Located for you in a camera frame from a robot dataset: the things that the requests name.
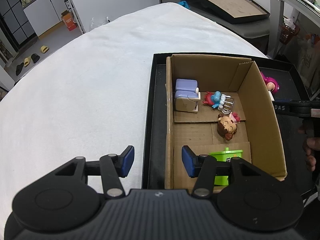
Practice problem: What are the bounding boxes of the green hexagonal box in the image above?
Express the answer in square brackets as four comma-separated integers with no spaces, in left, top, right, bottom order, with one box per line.
[208,147,244,188]

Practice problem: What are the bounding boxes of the brown-haired smiling girl figurine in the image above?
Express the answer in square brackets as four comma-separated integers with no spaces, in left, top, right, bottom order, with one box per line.
[217,112,241,141]

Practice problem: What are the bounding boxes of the blue red figurine with mug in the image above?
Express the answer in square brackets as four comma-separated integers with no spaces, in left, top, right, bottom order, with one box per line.
[202,91,235,114]

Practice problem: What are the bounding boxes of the purple sofa bear figurine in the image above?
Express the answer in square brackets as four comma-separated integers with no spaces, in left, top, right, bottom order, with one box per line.
[174,79,201,113]

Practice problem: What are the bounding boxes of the person's right hand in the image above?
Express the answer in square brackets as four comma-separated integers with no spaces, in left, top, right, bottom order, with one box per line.
[298,122,319,172]

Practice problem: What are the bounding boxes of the black shallow tray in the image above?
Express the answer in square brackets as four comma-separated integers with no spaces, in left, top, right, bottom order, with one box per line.
[142,53,317,199]

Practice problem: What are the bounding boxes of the pink-haired doll figurine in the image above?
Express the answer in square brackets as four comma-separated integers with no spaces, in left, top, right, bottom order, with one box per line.
[260,72,280,94]

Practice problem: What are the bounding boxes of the brown cardboard box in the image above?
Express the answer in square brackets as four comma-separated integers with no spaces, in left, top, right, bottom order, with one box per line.
[164,54,287,190]

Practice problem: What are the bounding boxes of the white fluffy blanket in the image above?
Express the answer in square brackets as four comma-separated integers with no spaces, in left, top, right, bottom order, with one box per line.
[1,3,263,225]

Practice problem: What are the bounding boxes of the red plastic basket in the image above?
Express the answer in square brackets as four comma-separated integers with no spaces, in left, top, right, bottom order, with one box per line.
[279,23,300,45]

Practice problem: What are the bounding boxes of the black slipper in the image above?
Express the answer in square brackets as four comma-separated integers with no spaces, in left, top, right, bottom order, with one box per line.
[31,53,40,64]

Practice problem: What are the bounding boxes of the yellow slipper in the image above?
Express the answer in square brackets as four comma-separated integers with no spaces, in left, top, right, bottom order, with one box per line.
[40,46,49,54]

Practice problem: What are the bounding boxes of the black framed cork board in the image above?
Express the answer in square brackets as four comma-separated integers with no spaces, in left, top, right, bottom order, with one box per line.
[195,0,270,24]

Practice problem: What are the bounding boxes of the orange box on floor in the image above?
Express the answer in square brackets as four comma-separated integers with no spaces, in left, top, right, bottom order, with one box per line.
[61,10,77,31]

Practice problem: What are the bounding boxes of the grey low cabinet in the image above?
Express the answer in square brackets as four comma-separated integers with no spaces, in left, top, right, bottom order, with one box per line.
[161,0,270,40]

